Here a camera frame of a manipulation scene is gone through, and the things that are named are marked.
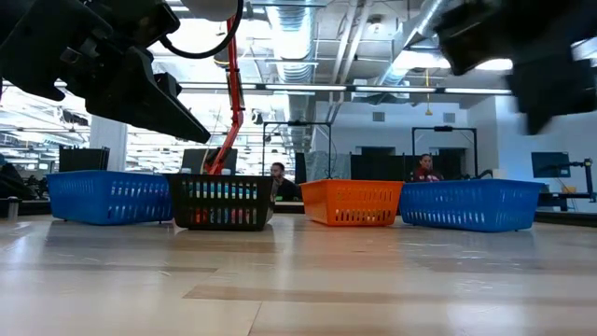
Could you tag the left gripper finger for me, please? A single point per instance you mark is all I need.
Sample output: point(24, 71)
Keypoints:
point(140, 98)
point(170, 84)

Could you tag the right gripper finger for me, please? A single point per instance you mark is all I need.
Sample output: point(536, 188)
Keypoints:
point(555, 88)

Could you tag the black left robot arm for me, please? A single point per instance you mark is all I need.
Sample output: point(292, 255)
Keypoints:
point(28, 37)

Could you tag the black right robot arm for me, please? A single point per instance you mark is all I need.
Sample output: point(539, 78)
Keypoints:
point(559, 18)

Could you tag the ceiling light strip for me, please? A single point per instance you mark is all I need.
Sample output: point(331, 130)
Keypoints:
point(210, 86)
point(478, 91)
point(305, 87)
point(395, 89)

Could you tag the black panel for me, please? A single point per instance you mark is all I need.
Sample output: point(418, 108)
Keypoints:
point(84, 159)

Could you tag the blue plastic basket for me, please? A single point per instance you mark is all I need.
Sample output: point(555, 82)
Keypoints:
point(93, 210)
point(466, 191)

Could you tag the black plastic basket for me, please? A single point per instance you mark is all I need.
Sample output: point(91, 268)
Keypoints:
point(219, 225)

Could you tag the person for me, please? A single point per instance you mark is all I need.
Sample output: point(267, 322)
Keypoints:
point(425, 170)
point(282, 184)

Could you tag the orange plastic basket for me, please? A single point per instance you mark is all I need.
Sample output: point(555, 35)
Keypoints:
point(350, 189)

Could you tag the silver ventilation duct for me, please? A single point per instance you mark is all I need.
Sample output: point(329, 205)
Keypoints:
point(294, 42)
point(420, 23)

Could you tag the dark wall monitor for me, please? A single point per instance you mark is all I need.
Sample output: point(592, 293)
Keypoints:
point(550, 164)

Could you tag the black camera rig frame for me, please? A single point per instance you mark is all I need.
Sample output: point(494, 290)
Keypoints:
point(298, 123)
point(443, 128)

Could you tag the black partition wall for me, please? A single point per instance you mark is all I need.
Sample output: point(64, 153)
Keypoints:
point(382, 165)

